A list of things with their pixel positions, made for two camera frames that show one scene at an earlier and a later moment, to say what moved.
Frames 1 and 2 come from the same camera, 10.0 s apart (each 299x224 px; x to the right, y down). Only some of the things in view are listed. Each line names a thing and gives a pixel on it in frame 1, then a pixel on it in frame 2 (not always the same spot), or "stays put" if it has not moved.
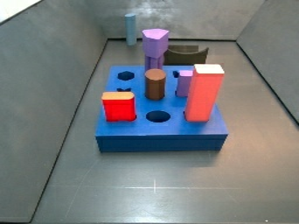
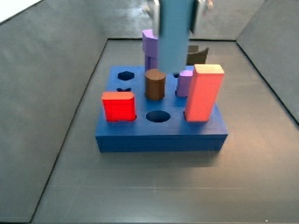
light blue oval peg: x=129 y=18 to x=175 y=17
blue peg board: x=159 y=129 stays put
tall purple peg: x=155 y=45 stays put
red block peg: x=119 y=105 stays put
